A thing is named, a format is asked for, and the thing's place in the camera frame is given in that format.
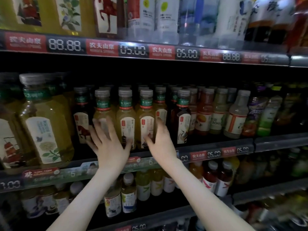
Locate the person's right forearm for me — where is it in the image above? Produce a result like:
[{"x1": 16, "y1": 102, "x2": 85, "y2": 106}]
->
[{"x1": 161, "y1": 161, "x2": 256, "y2": 231}]

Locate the red price tag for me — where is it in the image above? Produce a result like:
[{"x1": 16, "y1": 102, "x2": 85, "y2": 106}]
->
[
  {"x1": 221, "y1": 146, "x2": 238, "y2": 158},
  {"x1": 189, "y1": 150, "x2": 208, "y2": 163}
]

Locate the dark grey store shelving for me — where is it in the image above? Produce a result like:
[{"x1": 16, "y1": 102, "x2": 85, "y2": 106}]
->
[{"x1": 0, "y1": 0, "x2": 308, "y2": 231}]

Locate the person's right hand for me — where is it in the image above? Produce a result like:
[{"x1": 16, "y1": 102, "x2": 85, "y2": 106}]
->
[{"x1": 144, "y1": 118, "x2": 179, "y2": 170}]

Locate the picture shelf label strip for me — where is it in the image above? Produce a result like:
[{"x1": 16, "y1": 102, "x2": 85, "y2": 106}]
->
[
  {"x1": 21, "y1": 160, "x2": 99, "y2": 183},
  {"x1": 121, "y1": 154, "x2": 162, "y2": 172}
]

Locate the person's left forearm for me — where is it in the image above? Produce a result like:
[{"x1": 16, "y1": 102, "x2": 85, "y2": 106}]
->
[{"x1": 46, "y1": 168, "x2": 123, "y2": 231}]

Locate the person's left hand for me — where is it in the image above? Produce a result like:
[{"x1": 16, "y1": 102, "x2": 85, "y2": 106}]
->
[{"x1": 86, "y1": 118, "x2": 133, "y2": 177}]

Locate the row of rail price tags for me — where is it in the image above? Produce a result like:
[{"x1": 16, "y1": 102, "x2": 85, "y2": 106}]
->
[{"x1": 0, "y1": 30, "x2": 292, "y2": 66}]

